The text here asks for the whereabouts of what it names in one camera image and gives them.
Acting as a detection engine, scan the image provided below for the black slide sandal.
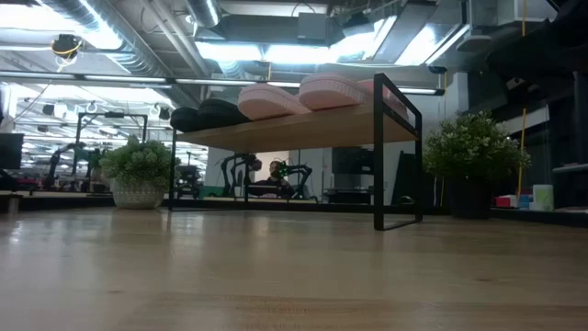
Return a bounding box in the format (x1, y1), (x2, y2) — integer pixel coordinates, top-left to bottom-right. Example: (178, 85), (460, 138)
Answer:
(197, 97), (253, 128)
(169, 107), (202, 134)

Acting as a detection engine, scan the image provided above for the grey ceiling box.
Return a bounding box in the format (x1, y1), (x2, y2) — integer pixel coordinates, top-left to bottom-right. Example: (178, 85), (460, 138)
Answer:
(298, 12), (328, 41)

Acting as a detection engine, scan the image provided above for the black wall screen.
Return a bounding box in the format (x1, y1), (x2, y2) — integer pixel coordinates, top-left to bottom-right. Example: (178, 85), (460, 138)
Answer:
(331, 146), (375, 176)

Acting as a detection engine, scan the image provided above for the wooden shelf black metal frame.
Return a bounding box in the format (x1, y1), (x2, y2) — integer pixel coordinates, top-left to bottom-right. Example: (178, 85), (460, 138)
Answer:
(167, 72), (424, 233)

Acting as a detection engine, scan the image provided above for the black ceiling camera yellow cable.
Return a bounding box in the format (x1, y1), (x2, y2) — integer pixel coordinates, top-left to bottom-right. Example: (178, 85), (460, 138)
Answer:
(50, 33), (84, 61)

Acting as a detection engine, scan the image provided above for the pink slide sandal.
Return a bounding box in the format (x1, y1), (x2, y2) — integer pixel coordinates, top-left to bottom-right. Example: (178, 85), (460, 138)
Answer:
(298, 72), (411, 121)
(236, 82), (314, 122)

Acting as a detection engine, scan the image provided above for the silver round duct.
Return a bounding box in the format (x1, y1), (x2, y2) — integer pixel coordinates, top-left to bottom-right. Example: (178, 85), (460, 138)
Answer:
(186, 0), (222, 29)

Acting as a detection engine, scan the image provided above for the bushy plant dark pot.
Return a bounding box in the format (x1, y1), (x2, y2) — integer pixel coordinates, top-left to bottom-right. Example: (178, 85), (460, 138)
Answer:
(422, 111), (532, 221)

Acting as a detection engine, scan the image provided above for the red box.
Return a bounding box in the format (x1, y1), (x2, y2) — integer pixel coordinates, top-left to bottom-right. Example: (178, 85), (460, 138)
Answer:
(494, 194), (519, 210)

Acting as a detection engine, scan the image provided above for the small plant white patterned pot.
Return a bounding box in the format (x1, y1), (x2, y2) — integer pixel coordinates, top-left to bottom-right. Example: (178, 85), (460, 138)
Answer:
(98, 136), (175, 211)

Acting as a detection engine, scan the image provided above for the person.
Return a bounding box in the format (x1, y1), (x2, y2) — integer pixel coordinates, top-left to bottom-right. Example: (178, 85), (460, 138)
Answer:
(250, 159), (298, 200)

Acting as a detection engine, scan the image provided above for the green and white roll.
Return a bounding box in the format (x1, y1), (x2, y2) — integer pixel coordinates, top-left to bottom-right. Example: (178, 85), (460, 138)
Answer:
(532, 184), (556, 212)

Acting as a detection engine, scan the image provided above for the black monitor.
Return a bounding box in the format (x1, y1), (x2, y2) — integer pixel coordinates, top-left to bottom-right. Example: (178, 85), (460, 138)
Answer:
(0, 132), (25, 170)

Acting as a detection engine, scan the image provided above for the black aluminium table frame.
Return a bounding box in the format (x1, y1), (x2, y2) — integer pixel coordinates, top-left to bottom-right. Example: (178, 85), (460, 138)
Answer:
(91, 197), (451, 215)

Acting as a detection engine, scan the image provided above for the long ceiling light bar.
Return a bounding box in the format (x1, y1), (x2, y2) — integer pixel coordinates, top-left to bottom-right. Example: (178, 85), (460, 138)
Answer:
(0, 70), (446, 97)

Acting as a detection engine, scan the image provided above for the black leaning board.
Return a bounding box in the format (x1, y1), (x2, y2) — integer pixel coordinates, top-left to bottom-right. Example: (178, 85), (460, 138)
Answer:
(390, 150), (433, 207)

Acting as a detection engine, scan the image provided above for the black background rig frame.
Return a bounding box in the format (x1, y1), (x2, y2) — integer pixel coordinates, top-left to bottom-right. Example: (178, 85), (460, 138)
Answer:
(74, 111), (149, 178)

